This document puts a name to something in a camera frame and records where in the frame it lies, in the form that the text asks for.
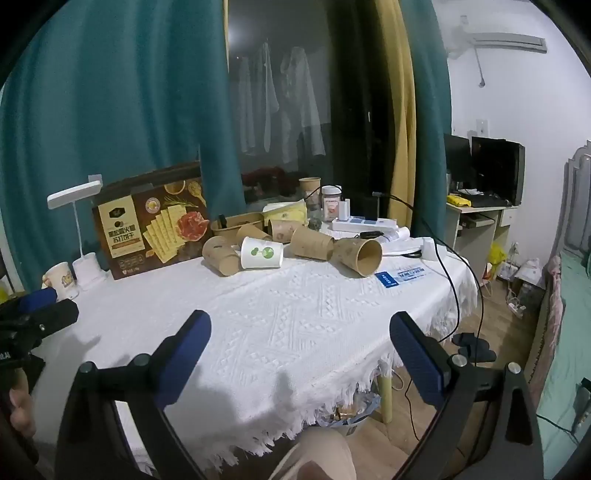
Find teal curtain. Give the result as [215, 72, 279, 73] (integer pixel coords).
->
[399, 0, 454, 241]
[0, 0, 246, 296]

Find black computer monitor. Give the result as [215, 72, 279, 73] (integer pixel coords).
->
[444, 134, 476, 190]
[471, 136, 526, 206]

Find white power adapter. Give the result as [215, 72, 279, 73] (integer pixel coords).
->
[422, 237, 446, 262]

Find person's leg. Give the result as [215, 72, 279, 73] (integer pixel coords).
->
[268, 428, 359, 480]

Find white paper sheets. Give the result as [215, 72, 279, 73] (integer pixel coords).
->
[379, 226, 423, 257]

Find trash bin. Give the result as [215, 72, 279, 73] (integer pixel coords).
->
[318, 392, 384, 435]

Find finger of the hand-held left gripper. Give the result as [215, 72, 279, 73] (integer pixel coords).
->
[9, 298, 80, 340]
[17, 288, 58, 313]

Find yellow food packet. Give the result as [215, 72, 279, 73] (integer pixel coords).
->
[262, 199, 308, 224]

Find clear jar white lid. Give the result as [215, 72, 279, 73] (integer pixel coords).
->
[321, 185, 343, 221]

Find grey padded headboard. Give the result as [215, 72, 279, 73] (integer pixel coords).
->
[560, 140, 591, 254]

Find white computer desk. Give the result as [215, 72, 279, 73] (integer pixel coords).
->
[445, 200, 519, 278]

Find person's left hand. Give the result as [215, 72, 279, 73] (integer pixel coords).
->
[8, 387, 38, 440]

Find bed with green sheet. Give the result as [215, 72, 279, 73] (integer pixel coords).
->
[536, 253, 591, 462]

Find black slipper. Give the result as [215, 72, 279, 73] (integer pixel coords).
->
[459, 346, 498, 364]
[451, 332, 490, 350]

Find white desk lamp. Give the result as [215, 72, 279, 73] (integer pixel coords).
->
[47, 181, 110, 292]

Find black cable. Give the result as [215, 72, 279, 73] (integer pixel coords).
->
[372, 191, 461, 344]

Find white air conditioner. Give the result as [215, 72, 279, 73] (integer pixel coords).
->
[468, 33, 548, 54]

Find white knitted tablecloth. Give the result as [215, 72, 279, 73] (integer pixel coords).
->
[28, 235, 481, 468]

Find white paper cup green print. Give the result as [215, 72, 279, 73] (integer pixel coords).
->
[240, 237, 283, 271]

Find white hanging garment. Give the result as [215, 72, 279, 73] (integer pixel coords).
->
[238, 41, 280, 156]

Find white cartoon mug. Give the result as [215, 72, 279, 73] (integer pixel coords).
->
[42, 262, 80, 301]

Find wooden table leg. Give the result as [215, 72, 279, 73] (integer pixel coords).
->
[378, 373, 393, 424]

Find brown cracker box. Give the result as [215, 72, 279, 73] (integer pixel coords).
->
[91, 162, 211, 281]

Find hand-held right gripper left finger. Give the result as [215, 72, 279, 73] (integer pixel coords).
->
[55, 310, 213, 480]

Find blue and white leaflet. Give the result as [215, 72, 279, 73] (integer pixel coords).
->
[392, 265, 433, 282]

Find kraft paper cup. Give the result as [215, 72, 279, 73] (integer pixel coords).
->
[202, 236, 243, 278]
[298, 177, 322, 208]
[236, 224, 273, 245]
[290, 224, 334, 261]
[332, 237, 384, 278]
[269, 219, 308, 243]

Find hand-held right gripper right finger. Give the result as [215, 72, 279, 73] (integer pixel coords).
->
[389, 311, 548, 480]

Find yellow curtain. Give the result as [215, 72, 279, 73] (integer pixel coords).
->
[373, 0, 419, 228]

